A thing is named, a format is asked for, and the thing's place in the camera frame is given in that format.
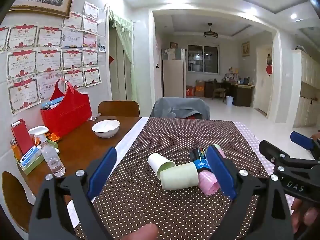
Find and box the white door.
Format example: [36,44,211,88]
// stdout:
[255,45,273,115]

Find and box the window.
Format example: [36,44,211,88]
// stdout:
[187,45,220,75]

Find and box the green door curtain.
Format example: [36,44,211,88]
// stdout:
[109,9,138,102]

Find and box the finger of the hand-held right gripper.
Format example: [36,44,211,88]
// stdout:
[259,140,292,167]
[290,131,320,159]

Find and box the person's left hand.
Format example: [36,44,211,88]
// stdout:
[117,223,159,240]

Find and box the wall of award certificates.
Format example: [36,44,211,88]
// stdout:
[0,1,103,115]

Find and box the clear spray bottle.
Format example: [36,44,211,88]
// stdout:
[28,126,66,177]

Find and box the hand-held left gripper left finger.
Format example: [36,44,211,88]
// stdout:
[29,147,118,240]

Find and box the white cabinet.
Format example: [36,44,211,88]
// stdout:
[291,49,320,128]

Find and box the dark wooden desk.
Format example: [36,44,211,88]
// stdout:
[205,80,256,107]

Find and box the pink plastic bag roll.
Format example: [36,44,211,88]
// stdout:
[198,144,227,196]

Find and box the green tray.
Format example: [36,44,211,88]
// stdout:
[16,139,60,175]

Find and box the person's right hand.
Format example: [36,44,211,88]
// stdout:
[290,197,319,233]

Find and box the grey jacket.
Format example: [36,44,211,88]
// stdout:
[150,97,211,120]

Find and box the red box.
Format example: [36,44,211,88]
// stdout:
[11,119,35,155]

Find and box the red hanging ornament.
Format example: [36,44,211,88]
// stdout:
[265,49,273,77]

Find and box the ceiling fan lamp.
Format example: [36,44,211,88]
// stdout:
[203,23,218,39]

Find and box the red tote bag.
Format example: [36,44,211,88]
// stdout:
[40,78,92,139]

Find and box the orange snack packet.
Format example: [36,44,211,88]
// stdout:
[45,133,61,143]

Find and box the dark dining chair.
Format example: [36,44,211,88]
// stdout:
[212,79,227,102]

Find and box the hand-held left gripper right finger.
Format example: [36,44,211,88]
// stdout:
[206,145,293,240]

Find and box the brown polka-dot table mat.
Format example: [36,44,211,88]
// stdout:
[75,118,292,240]

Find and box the light green cup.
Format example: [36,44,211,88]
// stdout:
[160,162,199,190]

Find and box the white bowl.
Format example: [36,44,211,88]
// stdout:
[92,119,121,138]

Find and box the cardboard box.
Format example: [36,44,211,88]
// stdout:
[194,80,206,97]

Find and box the pink checked tablecloth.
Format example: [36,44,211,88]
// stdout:
[234,121,295,207]

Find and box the blue tissue pack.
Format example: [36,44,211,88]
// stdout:
[19,146,42,168]

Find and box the wooden chair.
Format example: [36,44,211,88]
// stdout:
[98,101,140,118]
[2,171,34,233]

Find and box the white paper cup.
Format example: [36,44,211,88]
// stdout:
[147,152,176,179]

